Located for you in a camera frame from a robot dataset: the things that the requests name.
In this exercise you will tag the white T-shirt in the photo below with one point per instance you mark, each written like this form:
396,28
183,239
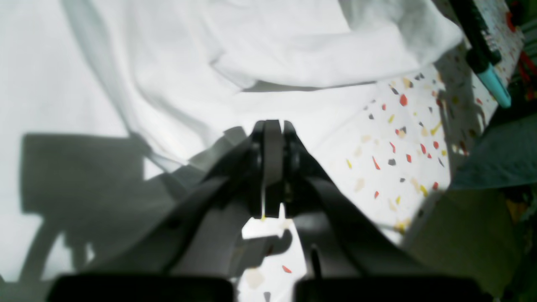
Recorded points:
90,87

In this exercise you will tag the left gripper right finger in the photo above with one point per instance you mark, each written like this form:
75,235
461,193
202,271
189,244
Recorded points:
347,258

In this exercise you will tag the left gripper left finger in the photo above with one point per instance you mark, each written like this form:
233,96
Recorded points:
188,256

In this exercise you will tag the black TV remote control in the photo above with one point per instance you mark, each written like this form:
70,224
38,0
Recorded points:
476,30

